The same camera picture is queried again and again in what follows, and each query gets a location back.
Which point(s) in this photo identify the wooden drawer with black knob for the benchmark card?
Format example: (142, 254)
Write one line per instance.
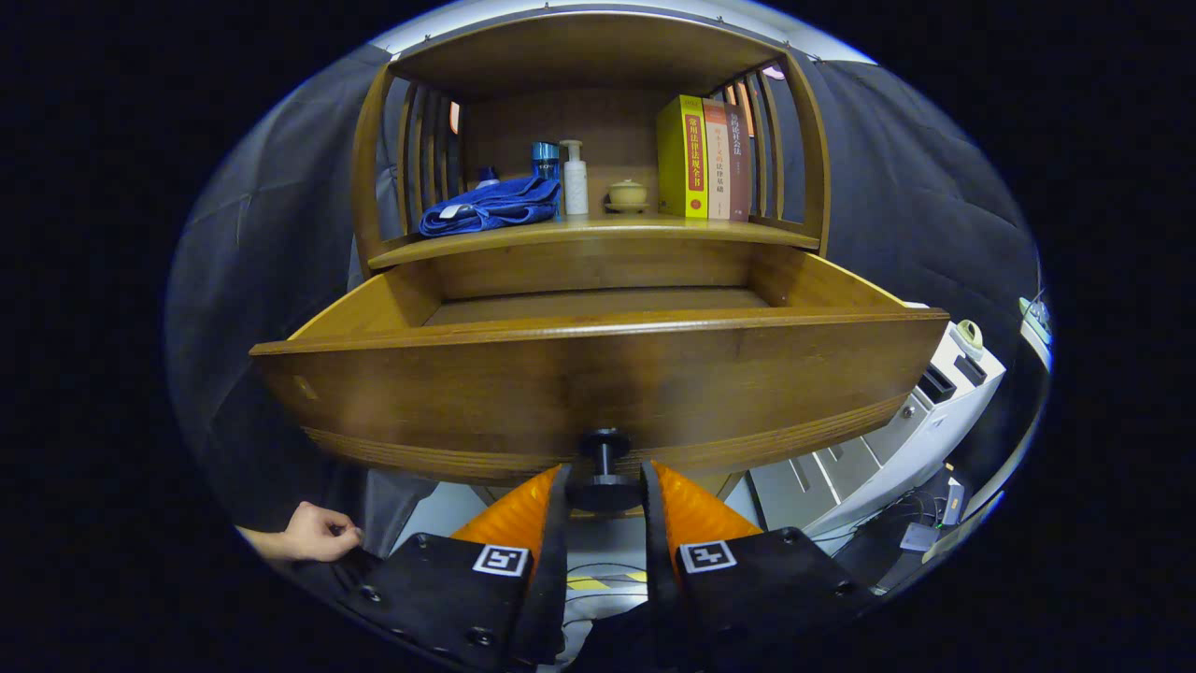
(598, 383)

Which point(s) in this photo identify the beige lidded teacup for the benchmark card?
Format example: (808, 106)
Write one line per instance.
(627, 195)

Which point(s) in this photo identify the wooden countertop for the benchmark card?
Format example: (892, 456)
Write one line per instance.
(635, 227)

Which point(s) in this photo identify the cream tape dispenser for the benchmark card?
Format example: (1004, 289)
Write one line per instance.
(969, 335)

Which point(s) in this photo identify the tall blue bottle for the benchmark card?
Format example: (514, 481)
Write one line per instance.
(546, 161)

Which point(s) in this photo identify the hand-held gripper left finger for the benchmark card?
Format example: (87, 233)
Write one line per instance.
(549, 579)

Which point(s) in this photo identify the brown book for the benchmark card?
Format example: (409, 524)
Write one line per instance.
(738, 164)

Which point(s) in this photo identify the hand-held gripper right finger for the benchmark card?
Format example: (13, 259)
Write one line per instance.
(659, 579)

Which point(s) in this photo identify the thick yellow book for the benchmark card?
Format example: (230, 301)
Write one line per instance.
(680, 159)

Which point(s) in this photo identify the white and green device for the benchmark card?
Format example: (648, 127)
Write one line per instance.
(1035, 322)

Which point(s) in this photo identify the small white blue-capped bottle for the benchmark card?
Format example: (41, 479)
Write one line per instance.
(487, 175)

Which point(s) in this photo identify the orange and cream book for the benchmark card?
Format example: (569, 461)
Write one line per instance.
(716, 159)

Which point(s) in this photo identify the white pump bottle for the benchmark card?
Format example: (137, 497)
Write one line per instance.
(576, 187)

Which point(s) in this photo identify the blue folded towel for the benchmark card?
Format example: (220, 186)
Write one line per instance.
(486, 206)

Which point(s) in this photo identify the wooden cabinet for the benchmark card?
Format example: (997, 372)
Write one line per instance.
(579, 56)

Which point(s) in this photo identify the white power strip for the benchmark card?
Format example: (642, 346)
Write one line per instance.
(953, 503)

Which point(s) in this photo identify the white side cabinet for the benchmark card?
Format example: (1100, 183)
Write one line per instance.
(897, 449)

